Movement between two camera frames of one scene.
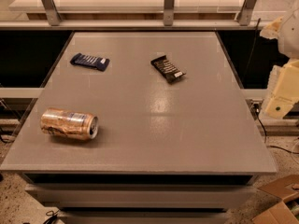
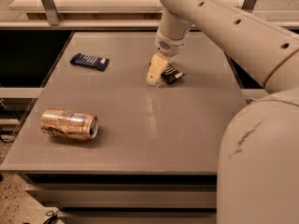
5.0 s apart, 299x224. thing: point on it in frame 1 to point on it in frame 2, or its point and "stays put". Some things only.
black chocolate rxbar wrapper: [169, 70] stays put
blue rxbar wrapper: [96, 63] stays put
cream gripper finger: [282, 91] to [157, 64]
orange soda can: [68, 123] stays put
